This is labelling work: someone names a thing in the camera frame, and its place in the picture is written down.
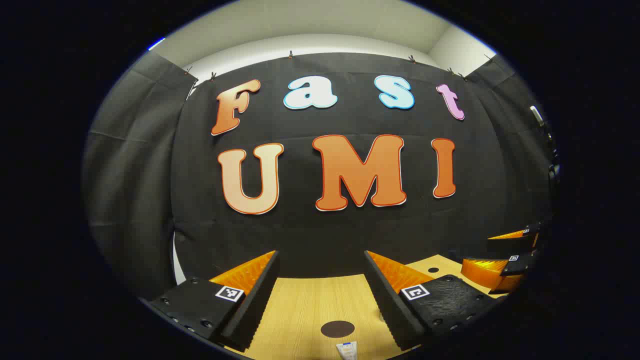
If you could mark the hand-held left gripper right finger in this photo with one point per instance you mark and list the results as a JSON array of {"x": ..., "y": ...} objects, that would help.
[{"x": 387, "y": 300}]

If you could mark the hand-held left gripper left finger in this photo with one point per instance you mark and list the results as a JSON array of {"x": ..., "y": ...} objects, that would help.
[{"x": 252, "y": 300}]

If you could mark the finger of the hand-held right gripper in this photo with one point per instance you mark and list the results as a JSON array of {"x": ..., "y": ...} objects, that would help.
[
  {"x": 485, "y": 272},
  {"x": 512, "y": 242}
]

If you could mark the dark brown round coaster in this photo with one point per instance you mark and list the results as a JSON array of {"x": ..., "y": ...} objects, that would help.
[{"x": 337, "y": 329}]

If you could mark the white toothpaste tube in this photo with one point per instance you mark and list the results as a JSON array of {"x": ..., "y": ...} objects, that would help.
[{"x": 347, "y": 351}]

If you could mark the wooden desktop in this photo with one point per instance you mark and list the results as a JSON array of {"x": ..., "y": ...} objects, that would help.
[{"x": 310, "y": 305}]

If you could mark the black backdrop cloth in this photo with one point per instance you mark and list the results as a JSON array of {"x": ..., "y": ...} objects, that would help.
[{"x": 310, "y": 235}]

